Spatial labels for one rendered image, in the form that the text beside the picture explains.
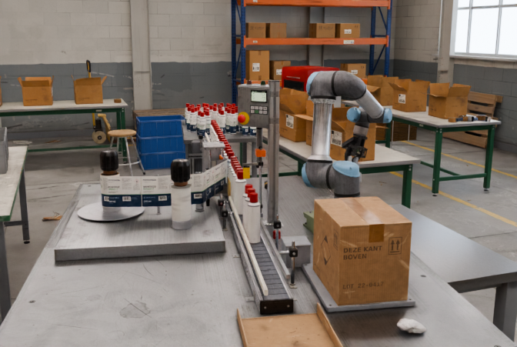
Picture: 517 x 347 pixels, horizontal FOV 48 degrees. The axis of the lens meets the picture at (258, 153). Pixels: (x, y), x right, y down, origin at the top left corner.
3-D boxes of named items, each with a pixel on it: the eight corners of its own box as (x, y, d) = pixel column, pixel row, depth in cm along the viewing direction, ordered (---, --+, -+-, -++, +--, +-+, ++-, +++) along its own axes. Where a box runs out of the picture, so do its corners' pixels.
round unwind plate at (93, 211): (82, 204, 282) (82, 201, 282) (145, 201, 287) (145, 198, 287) (72, 224, 253) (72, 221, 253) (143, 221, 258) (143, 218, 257)
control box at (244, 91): (246, 123, 274) (246, 83, 270) (279, 125, 267) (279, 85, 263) (236, 126, 265) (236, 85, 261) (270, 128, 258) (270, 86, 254)
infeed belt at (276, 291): (218, 181, 342) (218, 175, 341) (231, 181, 343) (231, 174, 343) (264, 311, 183) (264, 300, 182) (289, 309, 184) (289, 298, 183)
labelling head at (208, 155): (201, 189, 308) (201, 142, 302) (226, 188, 310) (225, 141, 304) (203, 197, 294) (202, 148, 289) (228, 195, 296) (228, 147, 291)
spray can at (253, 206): (246, 240, 234) (246, 191, 230) (258, 239, 235) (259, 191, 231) (248, 245, 229) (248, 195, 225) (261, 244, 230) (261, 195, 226)
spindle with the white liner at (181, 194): (171, 223, 254) (169, 157, 248) (191, 222, 256) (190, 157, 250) (171, 230, 246) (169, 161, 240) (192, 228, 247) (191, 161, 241)
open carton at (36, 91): (18, 107, 718) (15, 77, 711) (21, 103, 758) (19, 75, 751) (55, 106, 730) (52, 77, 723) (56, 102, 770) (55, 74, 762)
